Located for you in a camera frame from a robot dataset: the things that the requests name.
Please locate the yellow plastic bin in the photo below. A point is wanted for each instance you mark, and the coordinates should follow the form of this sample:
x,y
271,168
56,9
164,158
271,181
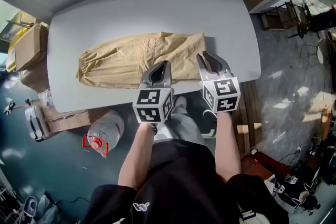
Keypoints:
x,y
11,55

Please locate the large cardboard box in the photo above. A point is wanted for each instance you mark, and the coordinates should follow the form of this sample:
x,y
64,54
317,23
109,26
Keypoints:
x,y
99,114
68,122

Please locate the person's black shirt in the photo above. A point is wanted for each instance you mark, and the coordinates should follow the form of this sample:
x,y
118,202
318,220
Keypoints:
x,y
181,186

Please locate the round white side table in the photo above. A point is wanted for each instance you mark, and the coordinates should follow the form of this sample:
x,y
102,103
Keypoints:
x,y
323,51

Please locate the wooden slat platform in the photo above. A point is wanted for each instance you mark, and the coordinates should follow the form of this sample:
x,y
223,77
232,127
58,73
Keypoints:
x,y
248,118

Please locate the plastic-wrapped cardboard box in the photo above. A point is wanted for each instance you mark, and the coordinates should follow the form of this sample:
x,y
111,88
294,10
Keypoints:
x,y
35,78

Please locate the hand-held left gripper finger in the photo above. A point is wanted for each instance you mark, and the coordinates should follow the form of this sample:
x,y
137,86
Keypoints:
x,y
168,76
145,76

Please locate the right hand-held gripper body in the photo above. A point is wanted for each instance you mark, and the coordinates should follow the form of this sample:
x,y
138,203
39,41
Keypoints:
x,y
223,93

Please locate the small cardboard box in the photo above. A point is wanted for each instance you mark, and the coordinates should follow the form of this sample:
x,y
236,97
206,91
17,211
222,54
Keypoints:
x,y
30,47

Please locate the black standing rack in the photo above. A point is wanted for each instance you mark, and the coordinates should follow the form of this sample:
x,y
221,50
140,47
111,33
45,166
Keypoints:
x,y
321,18

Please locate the person's white shoe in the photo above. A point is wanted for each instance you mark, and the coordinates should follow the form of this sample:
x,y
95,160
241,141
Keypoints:
x,y
180,102

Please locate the clear plastic packet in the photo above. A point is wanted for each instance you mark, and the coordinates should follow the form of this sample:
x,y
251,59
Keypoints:
x,y
46,98

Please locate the beige cloth garment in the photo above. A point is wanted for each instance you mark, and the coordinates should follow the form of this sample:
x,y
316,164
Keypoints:
x,y
113,63

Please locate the silver suitcase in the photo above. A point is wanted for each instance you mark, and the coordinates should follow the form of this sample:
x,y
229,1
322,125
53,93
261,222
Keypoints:
x,y
35,123

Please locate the wooden shelf rack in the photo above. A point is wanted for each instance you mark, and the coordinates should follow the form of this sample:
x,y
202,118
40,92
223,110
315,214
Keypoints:
x,y
284,15

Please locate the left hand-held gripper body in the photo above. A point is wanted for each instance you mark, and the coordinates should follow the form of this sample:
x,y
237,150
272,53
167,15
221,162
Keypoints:
x,y
149,106

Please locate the person's left forearm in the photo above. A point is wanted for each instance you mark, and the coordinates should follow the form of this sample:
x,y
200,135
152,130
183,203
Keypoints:
x,y
135,160

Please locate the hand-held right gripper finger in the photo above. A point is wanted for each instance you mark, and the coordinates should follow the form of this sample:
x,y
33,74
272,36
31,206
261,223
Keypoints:
x,y
221,64
203,68

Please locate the red cloth bag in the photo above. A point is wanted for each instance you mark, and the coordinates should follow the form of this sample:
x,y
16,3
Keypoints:
x,y
267,165

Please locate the person's right forearm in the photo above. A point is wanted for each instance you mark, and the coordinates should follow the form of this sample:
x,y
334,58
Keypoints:
x,y
227,147

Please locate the person's grey trousers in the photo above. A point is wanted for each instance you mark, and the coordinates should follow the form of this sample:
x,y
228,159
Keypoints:
x,y
186,126

